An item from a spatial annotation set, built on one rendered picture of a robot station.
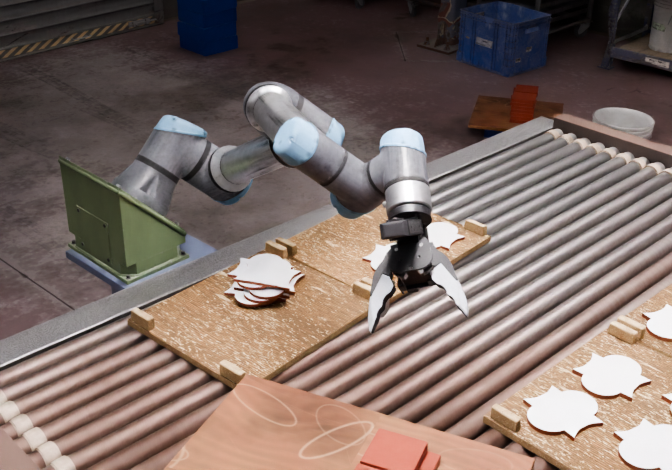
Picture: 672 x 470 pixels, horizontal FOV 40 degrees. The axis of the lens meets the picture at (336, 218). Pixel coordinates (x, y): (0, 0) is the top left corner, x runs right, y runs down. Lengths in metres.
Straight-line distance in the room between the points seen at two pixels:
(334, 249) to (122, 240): 0.49
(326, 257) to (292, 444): 0.77
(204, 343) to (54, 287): 2.13
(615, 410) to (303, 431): 0.60
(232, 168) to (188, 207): 2.31
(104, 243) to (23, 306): 1.65
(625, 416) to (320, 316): 0.63
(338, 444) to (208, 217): 3.00
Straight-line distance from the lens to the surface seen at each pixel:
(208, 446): 1.48
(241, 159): 2.15
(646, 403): 1.81
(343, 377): 1.80
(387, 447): 1.21
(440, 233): 2.26
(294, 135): 1.52
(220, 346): 1.86
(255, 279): 1.97
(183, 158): 2.25
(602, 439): 1.71
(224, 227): 4.29
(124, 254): 2.18
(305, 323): 1.92
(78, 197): 2.28
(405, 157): 1.52
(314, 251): 2.18
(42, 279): 4.03
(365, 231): 2.27
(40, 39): 6.97
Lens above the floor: 2.01
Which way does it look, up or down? 27 degrees down
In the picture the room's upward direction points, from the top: 1 degrees clockwise
